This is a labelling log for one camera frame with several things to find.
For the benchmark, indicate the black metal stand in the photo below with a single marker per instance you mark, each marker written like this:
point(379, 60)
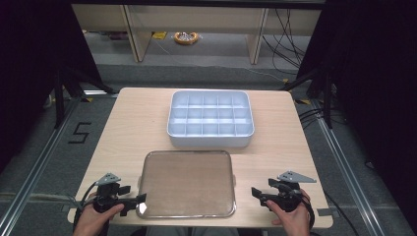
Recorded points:
point(327, 98)
point(59, 98)

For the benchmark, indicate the metal floor rail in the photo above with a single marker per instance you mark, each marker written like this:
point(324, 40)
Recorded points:
point(39, 157)
point(344, 164)

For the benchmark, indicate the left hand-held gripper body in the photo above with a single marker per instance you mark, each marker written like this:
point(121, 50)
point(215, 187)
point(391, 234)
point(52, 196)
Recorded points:
point(106, 191)

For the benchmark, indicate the light wooden desk frame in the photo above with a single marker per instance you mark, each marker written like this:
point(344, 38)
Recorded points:
point(141, 36)

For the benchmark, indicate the small yellow floor object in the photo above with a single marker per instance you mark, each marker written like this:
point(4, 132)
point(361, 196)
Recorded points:
point(159, 35)

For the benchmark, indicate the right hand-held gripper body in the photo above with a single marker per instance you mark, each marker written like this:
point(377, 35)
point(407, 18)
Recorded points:
point(290, 198)

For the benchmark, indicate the yellow tape roll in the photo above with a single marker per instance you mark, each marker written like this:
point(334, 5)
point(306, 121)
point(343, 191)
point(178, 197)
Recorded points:
point(178, 39)

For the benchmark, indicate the person's right hand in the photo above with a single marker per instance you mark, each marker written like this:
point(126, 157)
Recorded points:
point(295, 221)

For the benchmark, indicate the black curtain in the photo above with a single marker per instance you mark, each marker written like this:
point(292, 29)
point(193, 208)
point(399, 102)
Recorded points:
point(377, 82)
point(29, 65)

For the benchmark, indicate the white compartment storage box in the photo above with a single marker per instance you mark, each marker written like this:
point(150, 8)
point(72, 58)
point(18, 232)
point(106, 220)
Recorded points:
point(209, 139)

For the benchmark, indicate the clear rectangular box lid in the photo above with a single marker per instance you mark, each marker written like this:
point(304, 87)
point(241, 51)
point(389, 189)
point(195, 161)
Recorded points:
point(187, 183)

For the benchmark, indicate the person's left hand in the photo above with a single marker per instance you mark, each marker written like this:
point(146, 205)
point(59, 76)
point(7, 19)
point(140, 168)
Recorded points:
point(93, 223)

